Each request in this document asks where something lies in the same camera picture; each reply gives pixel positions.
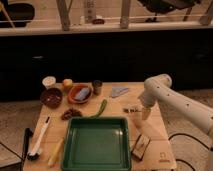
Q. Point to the orange clay bowl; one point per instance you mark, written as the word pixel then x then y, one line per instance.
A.
pixel 74 90

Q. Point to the dark metal cup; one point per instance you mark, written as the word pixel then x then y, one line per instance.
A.
pixel 97 87

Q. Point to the orange fruit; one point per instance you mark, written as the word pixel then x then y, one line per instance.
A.
pixel 67 83

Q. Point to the black office chair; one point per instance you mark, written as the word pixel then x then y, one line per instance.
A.
pixel 166 6

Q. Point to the blue sponge in bowl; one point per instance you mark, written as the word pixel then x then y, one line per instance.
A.
pixel 81 95

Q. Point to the black brown small box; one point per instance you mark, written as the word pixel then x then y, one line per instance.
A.
pixel 140 146

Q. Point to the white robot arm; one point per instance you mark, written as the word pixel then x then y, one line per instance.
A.
pixel 159 88

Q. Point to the dark brown bowl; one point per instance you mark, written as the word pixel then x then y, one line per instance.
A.
pixel 51 97

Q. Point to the grey triangular cloth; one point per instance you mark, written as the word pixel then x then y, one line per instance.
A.
pixel 118 91

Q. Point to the beige wooden gripper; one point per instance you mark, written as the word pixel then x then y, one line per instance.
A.
pixel 145 113

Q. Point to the black tongs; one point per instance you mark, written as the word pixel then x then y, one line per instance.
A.
pixel 27 135

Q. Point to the white cup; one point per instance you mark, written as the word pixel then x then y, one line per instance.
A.
pixel 49 82

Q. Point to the dark round stool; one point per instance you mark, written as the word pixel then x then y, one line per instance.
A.
pixel 20 13

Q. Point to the brown dried fruit cluster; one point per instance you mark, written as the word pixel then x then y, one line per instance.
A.
pixel 71 113

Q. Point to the green chili pepper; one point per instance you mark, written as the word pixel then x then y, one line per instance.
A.
pixel 101 109

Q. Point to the green plastic tray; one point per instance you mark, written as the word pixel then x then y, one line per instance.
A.
pixel 97 144

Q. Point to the pale yellow corn stick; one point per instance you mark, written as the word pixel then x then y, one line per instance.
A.
pixel 55 153

